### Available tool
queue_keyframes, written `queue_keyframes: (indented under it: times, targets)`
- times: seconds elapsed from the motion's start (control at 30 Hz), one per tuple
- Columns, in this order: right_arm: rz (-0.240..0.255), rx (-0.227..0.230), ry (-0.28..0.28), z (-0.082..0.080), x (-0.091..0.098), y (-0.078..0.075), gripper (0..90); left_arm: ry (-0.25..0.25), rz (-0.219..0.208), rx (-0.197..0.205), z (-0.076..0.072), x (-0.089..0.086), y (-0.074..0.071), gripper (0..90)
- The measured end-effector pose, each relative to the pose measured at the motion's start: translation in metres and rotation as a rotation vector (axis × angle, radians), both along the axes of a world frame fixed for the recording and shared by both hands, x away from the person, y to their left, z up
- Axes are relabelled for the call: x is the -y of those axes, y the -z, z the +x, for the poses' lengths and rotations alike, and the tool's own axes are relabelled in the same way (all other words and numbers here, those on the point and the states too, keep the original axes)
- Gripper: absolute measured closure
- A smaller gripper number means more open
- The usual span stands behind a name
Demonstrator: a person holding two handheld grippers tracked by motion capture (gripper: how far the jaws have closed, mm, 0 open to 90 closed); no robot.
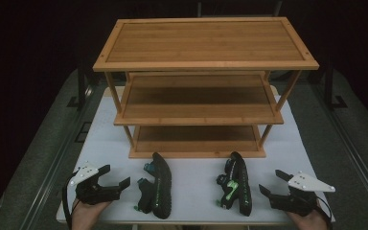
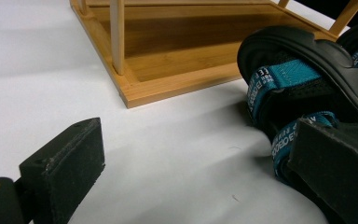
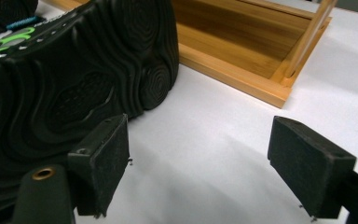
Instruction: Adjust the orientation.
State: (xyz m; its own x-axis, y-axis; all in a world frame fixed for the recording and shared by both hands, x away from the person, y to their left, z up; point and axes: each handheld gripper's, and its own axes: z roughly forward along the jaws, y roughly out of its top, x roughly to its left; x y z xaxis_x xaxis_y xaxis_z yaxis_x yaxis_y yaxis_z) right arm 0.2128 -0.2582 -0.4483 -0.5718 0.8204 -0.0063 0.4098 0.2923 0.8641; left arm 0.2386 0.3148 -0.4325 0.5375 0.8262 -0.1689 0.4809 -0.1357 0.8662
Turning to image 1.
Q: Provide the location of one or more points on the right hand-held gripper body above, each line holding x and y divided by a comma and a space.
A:
300, 195

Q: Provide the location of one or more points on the person's left hand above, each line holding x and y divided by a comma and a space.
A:
87, 214

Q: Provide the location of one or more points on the person's right hand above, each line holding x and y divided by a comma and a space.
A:
308, 221

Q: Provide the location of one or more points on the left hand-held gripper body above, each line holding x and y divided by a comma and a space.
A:
92, 191

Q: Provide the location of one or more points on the dark metal stand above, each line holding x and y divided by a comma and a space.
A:
330, 86
81, 86

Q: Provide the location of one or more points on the wooden three-tier shoe rack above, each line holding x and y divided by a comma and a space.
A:
204, 41

